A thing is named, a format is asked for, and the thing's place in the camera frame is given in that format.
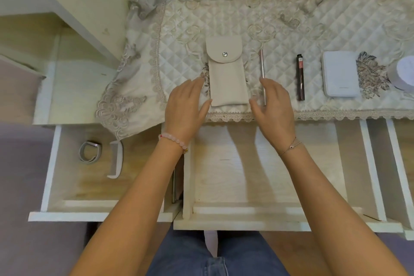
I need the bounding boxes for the person's right forearm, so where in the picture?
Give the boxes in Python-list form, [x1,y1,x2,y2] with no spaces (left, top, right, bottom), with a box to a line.
[279,143,410,276]

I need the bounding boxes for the white comb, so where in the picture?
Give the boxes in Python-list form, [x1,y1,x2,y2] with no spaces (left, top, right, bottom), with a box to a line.
[107,140,124,179]

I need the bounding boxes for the person's right leg in jeans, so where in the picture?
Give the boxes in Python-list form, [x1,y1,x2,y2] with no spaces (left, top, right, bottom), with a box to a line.
[213,231,290,276]

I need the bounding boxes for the beige snap pouch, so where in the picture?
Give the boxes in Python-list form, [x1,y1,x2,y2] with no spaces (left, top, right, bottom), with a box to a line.
[206,35,250,107]

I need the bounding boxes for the black lipstick tube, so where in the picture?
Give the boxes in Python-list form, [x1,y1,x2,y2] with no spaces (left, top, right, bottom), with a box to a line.
[296,54,306,102]

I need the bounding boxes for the person's left leg in jeans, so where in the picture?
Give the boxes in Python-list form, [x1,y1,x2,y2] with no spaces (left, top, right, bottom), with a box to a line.
[147,229,213,276]

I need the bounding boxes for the white power bank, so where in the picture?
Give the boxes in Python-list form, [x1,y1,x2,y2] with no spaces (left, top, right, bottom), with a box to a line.
[321,51,361,98]

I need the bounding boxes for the silver grey wristband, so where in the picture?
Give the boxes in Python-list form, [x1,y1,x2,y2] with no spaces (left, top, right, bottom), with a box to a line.
[79,140,104,166]

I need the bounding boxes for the dark brown wooden trim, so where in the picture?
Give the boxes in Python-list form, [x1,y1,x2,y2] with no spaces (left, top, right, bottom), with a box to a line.
[85,222,98,249]

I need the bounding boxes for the white round compact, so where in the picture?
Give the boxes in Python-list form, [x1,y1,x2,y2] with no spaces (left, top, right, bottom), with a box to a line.
[387,56,414,92]

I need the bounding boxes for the person's leg in jeans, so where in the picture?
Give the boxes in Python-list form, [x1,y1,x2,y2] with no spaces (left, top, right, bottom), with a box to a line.
[213,231,290,276]
[147,229,213,276]

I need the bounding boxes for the quilted lace table cloth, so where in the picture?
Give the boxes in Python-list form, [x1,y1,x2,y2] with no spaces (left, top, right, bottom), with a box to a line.
[95,0,414,140]

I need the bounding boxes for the thin silver chain bracelet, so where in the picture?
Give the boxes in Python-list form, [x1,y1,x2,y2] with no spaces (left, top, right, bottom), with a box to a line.
[278,136,303,157]

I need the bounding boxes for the wide white drawer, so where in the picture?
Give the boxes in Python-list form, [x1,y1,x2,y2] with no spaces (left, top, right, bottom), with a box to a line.
[173,119,404,233]

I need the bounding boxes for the person's left forearm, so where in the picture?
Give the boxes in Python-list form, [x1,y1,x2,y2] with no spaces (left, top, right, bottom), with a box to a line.
[69,136,188,276]

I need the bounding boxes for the person's right hand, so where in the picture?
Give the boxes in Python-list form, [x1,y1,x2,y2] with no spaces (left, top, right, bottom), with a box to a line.
[249,77,302,154]

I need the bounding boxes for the thin metal straw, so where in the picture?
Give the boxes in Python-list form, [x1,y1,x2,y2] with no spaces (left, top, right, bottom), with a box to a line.
[258,49,267,106]

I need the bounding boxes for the small white drawer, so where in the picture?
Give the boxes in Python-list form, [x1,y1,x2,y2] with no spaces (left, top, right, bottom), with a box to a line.
[28,123,182,223]
[367,119,414,241]

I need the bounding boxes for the cream dressing table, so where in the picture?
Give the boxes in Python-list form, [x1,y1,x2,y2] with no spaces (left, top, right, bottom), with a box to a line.
[0,0,414,126]

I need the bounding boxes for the pink bead bracelet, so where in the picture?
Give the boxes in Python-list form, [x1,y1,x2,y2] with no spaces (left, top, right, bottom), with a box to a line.
[158,132,189,154]

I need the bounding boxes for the person's left hand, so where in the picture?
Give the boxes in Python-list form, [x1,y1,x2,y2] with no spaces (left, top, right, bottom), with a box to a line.
[164,77,213,144]

